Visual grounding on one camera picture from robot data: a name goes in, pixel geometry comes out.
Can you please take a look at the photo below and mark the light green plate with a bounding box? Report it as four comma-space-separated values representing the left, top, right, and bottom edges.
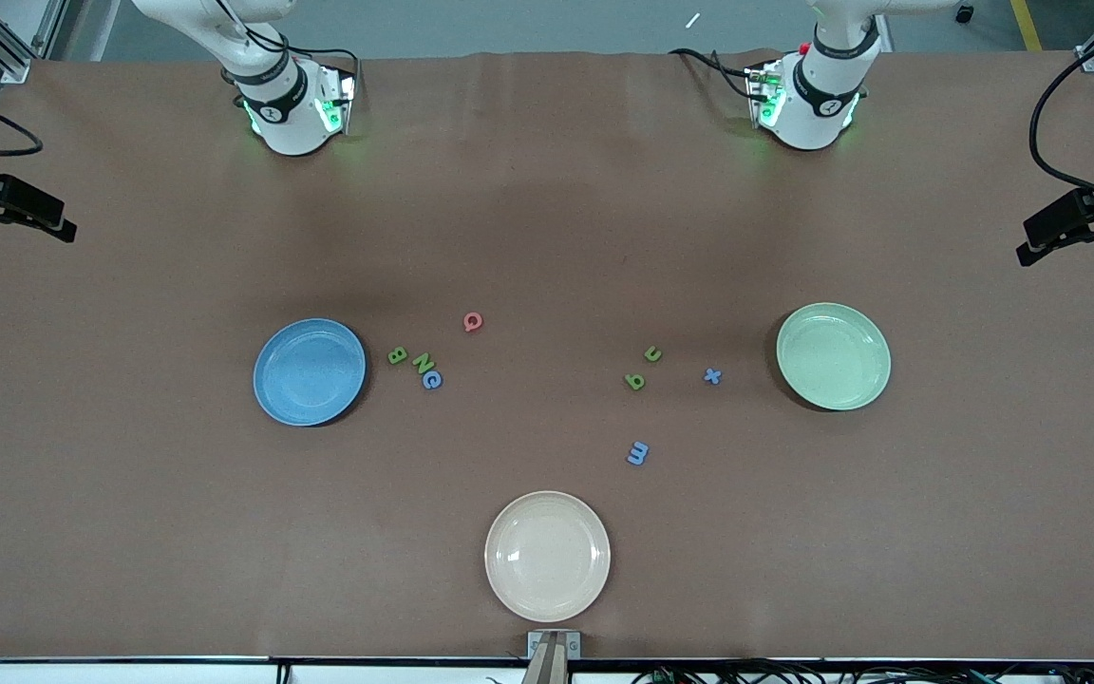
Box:
775, 302, 893, 412

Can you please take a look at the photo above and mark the blue plate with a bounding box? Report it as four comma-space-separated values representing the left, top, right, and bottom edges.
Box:
253, 317, 368, 428

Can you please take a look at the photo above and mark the cream plate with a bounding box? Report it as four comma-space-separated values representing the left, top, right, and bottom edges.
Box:
484, 490, 612, 623

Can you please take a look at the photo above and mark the silver base connector box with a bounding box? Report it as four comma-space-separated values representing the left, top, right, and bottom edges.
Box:
314, 65, 358, 136

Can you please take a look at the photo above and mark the brown table cover mat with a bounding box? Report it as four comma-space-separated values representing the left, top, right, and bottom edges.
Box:
0, 49, 1094, 661

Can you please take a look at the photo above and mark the black right arm base cable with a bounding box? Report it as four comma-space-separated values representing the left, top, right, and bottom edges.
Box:
215, 0, 361, 101

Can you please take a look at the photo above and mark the black arm base cable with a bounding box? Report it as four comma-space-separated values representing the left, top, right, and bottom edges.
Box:
669, 46, 762, 101
215, 0, 361, 101

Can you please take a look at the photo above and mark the black left arm base cable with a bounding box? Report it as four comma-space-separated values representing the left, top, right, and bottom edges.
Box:
669, 46, 762, 101

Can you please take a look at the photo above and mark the white table edge rail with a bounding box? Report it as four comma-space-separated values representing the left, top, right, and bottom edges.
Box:
0, 655, 1094, 684

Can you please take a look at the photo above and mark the black cable bundle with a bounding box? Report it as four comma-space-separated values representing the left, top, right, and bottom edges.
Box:
632, 658, 1094, 684

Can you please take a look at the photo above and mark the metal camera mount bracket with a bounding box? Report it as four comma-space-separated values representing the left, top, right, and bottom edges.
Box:
523, 630, 582, 684

